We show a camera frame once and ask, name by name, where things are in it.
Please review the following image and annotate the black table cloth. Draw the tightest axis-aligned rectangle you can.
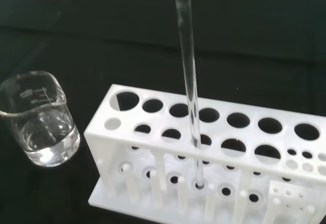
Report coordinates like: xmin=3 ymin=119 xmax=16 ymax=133
xmin=0 ymin=0 xmax=326 ymax=224

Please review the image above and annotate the white test tube rack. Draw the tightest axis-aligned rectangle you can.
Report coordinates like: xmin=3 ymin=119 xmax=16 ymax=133
xmin=83 ymin=83 xmax=326 ymax=224

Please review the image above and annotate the small glass beaker with water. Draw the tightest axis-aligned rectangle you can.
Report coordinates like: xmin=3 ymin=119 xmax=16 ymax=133
xmin=0 ymin=71 xmax=81 ymax=168

